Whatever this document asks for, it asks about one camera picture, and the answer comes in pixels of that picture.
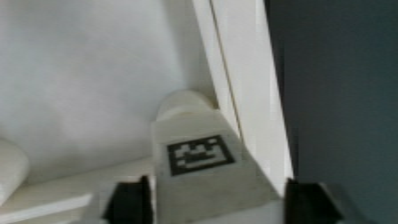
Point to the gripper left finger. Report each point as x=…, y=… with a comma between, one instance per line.
x=122, y=204

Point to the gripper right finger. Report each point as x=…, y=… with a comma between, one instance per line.
x=317, y=205

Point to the white table leg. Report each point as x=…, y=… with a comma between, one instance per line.
x=214, y=189

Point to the white square table top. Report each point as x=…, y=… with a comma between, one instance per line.
x=99, y=55

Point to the white right fence bar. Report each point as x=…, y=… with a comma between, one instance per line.
x=243, y=27

